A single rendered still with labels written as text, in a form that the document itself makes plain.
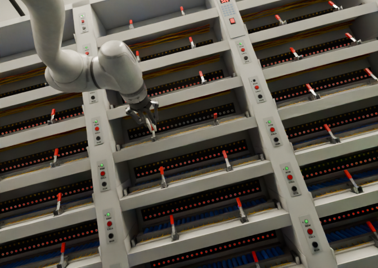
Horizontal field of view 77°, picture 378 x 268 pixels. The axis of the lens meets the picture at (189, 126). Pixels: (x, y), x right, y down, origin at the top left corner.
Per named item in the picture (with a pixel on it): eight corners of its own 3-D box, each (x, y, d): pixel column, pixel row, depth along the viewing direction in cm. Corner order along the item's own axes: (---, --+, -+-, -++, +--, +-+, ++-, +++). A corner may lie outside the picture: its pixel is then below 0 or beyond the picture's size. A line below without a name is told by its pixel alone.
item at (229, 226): (292, 224, 86) (282, 187, 86) (129, 267, 86) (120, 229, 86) (273, 208, 106) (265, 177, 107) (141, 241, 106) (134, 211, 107)
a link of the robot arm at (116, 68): (147, 70, 81) (110, 74, 83) (131, 31, 68) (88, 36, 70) (143, 95, 76) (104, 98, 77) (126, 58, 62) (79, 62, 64)
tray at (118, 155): (257, 126, 97) (251, 103, 98) (114, 163, 97) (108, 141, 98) (246, 128, 117) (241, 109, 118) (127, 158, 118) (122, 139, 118)
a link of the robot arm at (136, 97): (144, 90, 77) (149, 101, 82) (142, 71, 82) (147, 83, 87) (117, 97, 77) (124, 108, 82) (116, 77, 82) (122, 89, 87)
